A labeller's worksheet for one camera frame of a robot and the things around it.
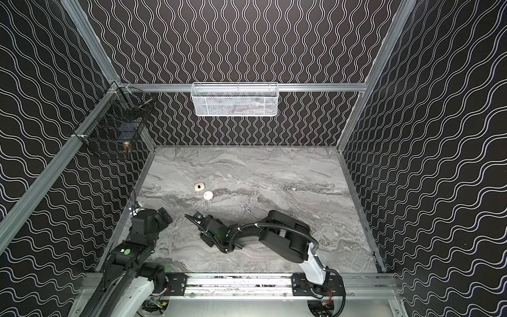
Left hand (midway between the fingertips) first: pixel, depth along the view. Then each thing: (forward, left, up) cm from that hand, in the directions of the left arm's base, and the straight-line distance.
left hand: (163, 212), depth 78 cm
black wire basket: (+44, +32, +15) cm, 57 cm away
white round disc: (+17, -12, -13) cm, 24 cm away
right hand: (+1, -15, -15) cm, 21 cm away
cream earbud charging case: (+21, -7, -12) cm, 25 cm away
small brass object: (+22, +18, +15) cm, 33 cm away
